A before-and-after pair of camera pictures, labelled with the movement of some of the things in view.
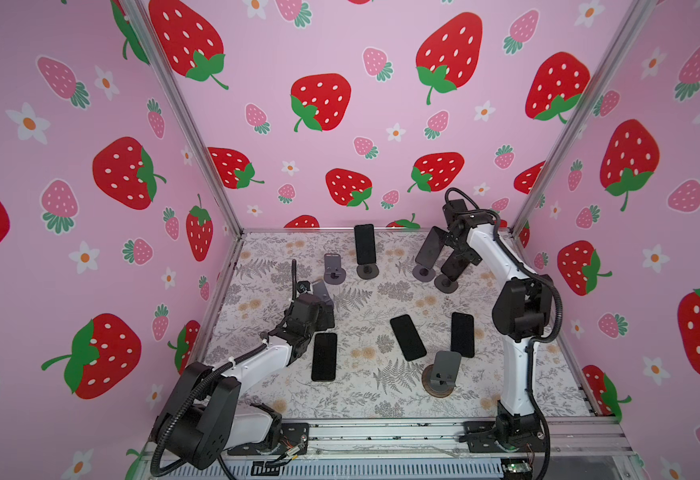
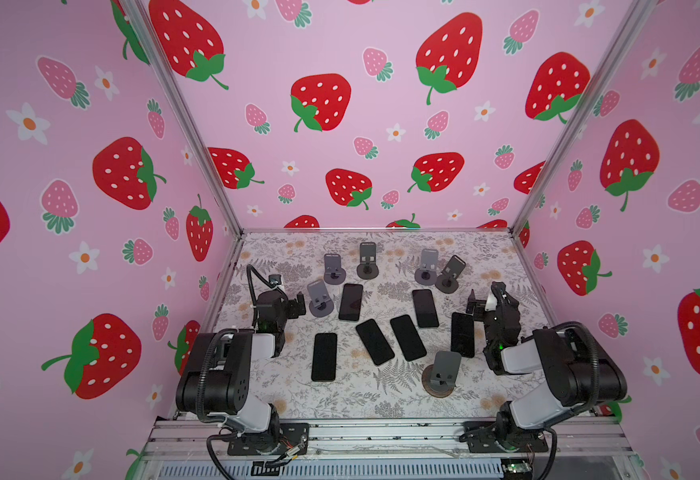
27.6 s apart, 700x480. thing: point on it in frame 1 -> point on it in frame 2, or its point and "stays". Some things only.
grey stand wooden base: (439, 379) stays
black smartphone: (431, 247) -> (425, 308)
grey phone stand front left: (319, 289) stays
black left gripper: (324, 322) -> (290, 306)
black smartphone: (463, 334) stays
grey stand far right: (443, 283) stays
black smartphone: (365, 244) -> (350, 302)
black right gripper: (466, 255) -> (483, 308)
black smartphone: (454, 266) -> (374, 342)
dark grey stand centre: (367, 271) stays
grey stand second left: (334, 274) stays
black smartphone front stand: (407, 337) stays
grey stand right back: (422, 273) stays
